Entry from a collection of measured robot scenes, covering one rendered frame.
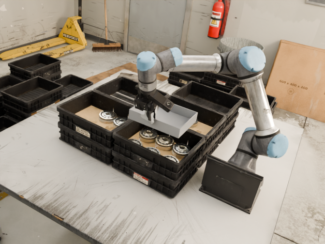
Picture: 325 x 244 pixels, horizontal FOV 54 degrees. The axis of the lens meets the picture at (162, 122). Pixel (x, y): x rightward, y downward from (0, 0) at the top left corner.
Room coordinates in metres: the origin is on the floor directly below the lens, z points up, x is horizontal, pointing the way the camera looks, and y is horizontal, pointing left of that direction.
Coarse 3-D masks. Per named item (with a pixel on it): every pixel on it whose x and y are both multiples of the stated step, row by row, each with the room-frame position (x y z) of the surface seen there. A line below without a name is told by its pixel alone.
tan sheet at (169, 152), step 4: (132, 136) 1.48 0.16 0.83; (136, 136) 1.48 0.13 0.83; (140, 140) 1.45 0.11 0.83; (144, 144) 1.42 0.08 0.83; (148, 144) 1.42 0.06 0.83; (152, 144) 1.43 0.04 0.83; (156, 148) 1.40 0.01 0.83; (160, 152) 1.36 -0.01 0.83; (164, 152) 1.37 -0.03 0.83; (168, 152) 1.37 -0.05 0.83
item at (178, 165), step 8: (120, 128) 1.39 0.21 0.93; (120, 136) 1.32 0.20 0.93; (200, 136) 1.42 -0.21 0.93; (128, 144) 1.28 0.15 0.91; (136, 144) 1.27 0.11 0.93; (200, 144) 1.35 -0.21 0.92; (144, 152) 1.24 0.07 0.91; (152, 152) 1.22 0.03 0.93; (192, 152) 1.27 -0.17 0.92; (160, 160) 1.20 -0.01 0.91; (168, 160) 1.18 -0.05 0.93; (184, 160) 1.20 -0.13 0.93
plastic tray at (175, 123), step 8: (136, 112) 1.29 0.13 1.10; (144, 112) 1.38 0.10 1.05; (160, 112) 1.40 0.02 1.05; (168, 112) 1.42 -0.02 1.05; (176, 112) 1.42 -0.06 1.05; (184, 112) 1.40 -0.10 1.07; (192, 112) 1.38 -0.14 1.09; (136, 120) 1.29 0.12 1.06; (144, 120) 1.27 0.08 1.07; (160, 120) 1.32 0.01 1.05; (168, 120) 1.34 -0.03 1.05; (176, 120) 1.35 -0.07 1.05; (184, 120) 1.36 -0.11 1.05; (192, 120) 1.33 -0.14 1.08; (160, 128) 1.23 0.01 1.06; (168, 128) 1.22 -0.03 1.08; (176, 128) 1.20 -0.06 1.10; (184, 128) 1.24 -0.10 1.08; (176, 136) 1.20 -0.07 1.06
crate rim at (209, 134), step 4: (168, 96) 1.83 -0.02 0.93; (172, 96) 1.84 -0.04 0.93; (176, 96) 1.84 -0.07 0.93; (184, 100) 1.80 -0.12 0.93; (192, 104) 1.77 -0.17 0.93; (196, 104) 1.77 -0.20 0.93; (204, 108) 1.74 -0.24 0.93; (216, 112) 1.70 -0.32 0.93; (224, 116) 1.67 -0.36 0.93; (220, 120) 1.62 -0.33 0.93; (224, 120) 1.65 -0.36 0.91; (216, 124) 1.56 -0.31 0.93; (220, 124) 1.59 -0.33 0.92; (212, 128) 1.51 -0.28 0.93; (216, 128) 1.54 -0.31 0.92; (196, 132) 1.45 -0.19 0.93; (208, 132) 1.47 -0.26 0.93; (212, 132) 1.49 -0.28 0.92; (204, 136) 1.42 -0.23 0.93; (208, 136) 1.44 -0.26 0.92
